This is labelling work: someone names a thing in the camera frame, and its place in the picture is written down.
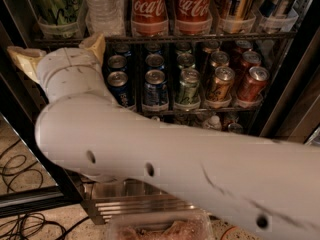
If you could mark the Pepsi second row can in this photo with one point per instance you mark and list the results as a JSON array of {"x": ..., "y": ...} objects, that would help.
[{"x": 117, "y": 63}]

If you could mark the blue Pepsi front can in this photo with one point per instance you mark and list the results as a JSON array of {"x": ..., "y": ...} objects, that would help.
[{"x": 119, "y": 85}]

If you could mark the green second row can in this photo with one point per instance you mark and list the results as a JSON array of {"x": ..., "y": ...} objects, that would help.
[{"x": 185, "y": 60}]

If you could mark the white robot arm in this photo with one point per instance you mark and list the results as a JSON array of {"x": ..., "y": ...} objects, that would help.
[{"x": 271, "y": 188}]

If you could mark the red second row can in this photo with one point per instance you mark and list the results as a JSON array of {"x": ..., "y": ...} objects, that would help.
[{"x": 247, "y": 60}]

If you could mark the green tall can top shelf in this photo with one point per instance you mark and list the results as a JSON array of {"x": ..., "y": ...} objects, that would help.
[{"x": 58, "y": 18}]

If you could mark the stainless steel fridge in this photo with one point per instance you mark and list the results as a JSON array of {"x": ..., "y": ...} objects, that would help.
[{"x": 290, "y": 111}]

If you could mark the gold plaid tall can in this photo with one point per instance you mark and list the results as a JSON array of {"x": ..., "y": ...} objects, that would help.
[{"x": 232, "y": 13}]

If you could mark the small water bottle bottom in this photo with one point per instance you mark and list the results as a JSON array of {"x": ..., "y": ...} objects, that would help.
[{"x": 212, "y": 123}]

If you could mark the left red Coca-Cola can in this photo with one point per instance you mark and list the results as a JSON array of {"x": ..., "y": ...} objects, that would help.
[{"x": 149, "y": 16}]

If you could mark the right red Coca-Cola can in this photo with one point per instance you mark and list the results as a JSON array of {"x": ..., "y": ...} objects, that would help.
[{"x": 191, "y": 15}]

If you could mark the red coca-cola can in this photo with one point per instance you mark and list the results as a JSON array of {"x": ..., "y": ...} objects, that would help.
[
  {"x": 191, "y": 15},
  {"x": 149, "y": 16}
]

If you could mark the clear water bottle top shelf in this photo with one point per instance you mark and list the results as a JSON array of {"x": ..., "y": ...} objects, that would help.
[{"x": 106, "y": 16}]

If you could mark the gold second row can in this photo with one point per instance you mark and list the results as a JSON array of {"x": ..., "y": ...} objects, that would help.
[{"x": 216, "y": 59}]

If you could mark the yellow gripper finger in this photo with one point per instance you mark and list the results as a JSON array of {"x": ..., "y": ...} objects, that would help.
[
  {"x": 95, "y": 44},
  {"x": 26, "y": 59}
]

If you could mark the blue patterned front can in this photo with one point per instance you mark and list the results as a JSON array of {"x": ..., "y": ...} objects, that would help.
[{"x": 155, "y": 91}]

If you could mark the blue second row can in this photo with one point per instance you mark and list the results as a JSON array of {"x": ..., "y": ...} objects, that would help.
[{"x": 155, "y": 61}]

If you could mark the red front can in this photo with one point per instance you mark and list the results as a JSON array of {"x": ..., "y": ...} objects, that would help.
[{"x": 254, "y": 81}]

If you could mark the clear plastic bin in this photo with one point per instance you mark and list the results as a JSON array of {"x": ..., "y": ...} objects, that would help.
[{"x": 168, "y": 225}]

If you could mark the blue silver tall can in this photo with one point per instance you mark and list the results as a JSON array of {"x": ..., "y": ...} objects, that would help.
[{"x": 275, "y": 14}]

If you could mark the green front can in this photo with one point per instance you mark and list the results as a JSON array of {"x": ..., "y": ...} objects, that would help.
[{"x": 187, "y": 96}]

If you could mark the gold front can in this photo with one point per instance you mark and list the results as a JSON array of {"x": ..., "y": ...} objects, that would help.
[{"x": 217, "y": 94}]

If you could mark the copper bottom can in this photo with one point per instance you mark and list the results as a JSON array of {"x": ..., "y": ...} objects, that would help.
[{"x": 235, "y": 128}]

